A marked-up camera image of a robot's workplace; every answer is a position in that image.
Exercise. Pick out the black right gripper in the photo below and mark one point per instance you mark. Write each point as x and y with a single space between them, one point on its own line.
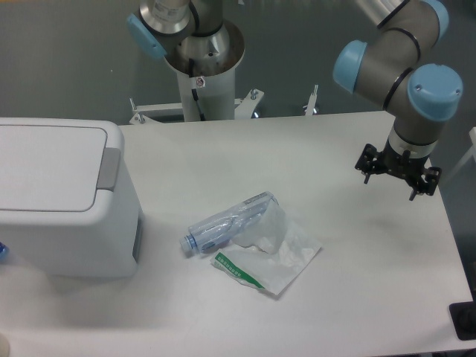
423 181

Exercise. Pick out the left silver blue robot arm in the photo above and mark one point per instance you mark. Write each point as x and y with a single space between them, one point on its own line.
174 21

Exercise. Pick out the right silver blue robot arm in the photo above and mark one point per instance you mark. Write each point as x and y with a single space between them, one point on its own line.
422 98

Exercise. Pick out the white trash can body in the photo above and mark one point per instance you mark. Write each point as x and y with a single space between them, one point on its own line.
102 241

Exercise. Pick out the white trash can lid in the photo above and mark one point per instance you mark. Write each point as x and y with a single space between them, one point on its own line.
50 168

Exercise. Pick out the white green plastic bag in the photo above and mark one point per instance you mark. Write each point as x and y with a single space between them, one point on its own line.
269 254

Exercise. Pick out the black device at table edge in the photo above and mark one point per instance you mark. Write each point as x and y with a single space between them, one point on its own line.
463 317

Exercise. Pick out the clear crushed plastic bottle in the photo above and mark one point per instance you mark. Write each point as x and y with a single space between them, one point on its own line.
202 237

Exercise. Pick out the grey lid push button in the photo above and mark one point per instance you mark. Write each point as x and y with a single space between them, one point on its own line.
109 168

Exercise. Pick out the blue object behind bin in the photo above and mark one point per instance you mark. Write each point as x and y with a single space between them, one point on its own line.
4 252

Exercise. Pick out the white frame at right edge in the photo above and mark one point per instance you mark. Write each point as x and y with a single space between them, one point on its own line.
467 156

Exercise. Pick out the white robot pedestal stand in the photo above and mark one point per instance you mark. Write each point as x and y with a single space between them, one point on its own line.
205 68

